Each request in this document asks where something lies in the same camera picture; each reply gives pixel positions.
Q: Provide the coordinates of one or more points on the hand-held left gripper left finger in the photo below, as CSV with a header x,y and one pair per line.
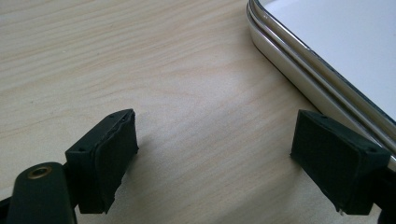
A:
x,y
102,161

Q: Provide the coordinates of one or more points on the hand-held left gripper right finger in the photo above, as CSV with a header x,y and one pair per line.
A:
x,y
333,161

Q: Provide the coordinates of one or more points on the white square tray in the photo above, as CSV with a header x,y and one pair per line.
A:
x,y
280,54
348,37

